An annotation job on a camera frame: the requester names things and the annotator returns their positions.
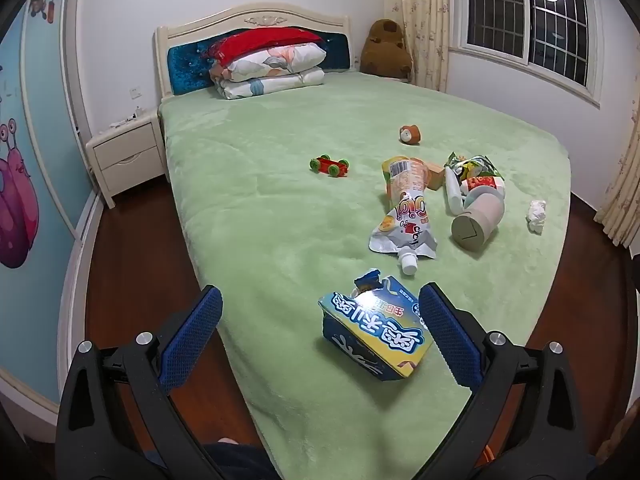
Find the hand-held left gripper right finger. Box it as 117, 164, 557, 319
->
419, 282, 598, 480

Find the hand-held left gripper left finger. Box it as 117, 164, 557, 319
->
56, 285, 224, 480

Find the blue snack box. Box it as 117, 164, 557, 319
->
318, 270, 435, 381

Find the cardboard cylinder can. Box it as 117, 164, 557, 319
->
451, 194, 505, 252

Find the spouted drink pouch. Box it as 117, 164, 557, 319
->
369, 156, 438, 276

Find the white plastic bottle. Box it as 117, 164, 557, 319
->
444, 167, 466, 213

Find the white paper cup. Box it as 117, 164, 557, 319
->
465, 186, 506, 208

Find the white tissue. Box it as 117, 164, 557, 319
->
526, 200, 547, 234

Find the red and white packet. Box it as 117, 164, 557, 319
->
462, 175, 506, 196

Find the small tan box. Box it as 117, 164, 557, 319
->
425, 160, 447, 191

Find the green snack bag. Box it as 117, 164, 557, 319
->
445, 151, 506, 181

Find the person's leg in jeans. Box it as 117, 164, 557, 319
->
202, 437, 281, 480

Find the bed with green blanket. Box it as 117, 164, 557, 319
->
159, 71, 572, 480

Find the cream nightstand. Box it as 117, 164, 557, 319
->
85, 110, 168, 209

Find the red toy car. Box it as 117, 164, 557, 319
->
309, 156, 349, 178

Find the floral curtain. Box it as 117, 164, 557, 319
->
384, 0, 453, 93
594, 125, 640, 248

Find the cartoon wardrobe door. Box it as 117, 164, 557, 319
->
0, 0, 101, 411

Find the folded floral quilt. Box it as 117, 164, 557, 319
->
209, 42, 327, 100

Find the large brown plush toy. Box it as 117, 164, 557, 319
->
359, 19, 414, 78

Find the red pillow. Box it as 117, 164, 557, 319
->
215, 27, 326, 66

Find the cream wooden bed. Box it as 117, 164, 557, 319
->
154, 2, 362, 103

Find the barred window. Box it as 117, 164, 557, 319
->
447, 0, 608, 106

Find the white charger cable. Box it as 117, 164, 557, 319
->
109, 107, 146, 128

